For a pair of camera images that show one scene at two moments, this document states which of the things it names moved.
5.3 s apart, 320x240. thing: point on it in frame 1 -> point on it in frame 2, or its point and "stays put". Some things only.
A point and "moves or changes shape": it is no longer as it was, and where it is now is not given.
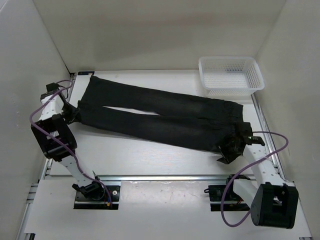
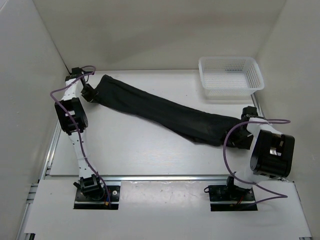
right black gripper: x=227 y=156 -> x=235 y=140
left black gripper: x=74 y=114 -> x=93 y=95
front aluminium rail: x=61 y=178 stays put
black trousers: x=172 y=116 moves or changes shape
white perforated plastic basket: x=237 y=77 stays put
